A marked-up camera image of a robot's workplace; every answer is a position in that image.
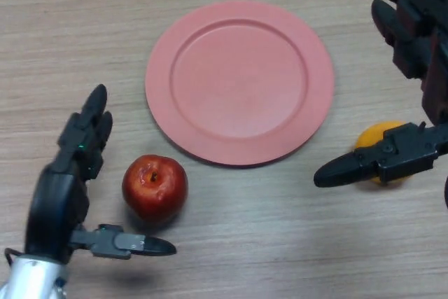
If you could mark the red apple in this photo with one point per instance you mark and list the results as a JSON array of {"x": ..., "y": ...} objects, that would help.
[{"x": 154, "y": 190}]

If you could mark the orange round fruit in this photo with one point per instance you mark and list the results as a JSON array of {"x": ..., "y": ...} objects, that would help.
[{"x": 371, "y": 136}]

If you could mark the pink round plate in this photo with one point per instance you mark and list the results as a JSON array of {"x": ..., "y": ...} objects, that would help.
[{"x": 238, "y": 82}]

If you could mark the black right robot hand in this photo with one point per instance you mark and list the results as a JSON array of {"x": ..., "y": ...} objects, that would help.
[{"x": 406, "y": 155}]

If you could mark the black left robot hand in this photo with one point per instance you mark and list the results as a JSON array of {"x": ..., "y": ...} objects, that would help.
[{"x": 52, "y": 208}]

